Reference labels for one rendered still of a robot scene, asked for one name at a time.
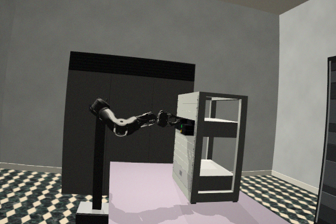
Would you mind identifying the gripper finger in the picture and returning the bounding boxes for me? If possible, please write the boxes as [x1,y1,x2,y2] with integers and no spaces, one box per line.
[168,113,180,121]
[167,120,180,127]

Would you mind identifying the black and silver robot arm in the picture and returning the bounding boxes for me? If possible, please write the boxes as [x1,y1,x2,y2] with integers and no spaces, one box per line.
[90,98,156,137]

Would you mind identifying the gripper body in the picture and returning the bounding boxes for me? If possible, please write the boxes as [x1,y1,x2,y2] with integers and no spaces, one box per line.
[156,110,168,127]

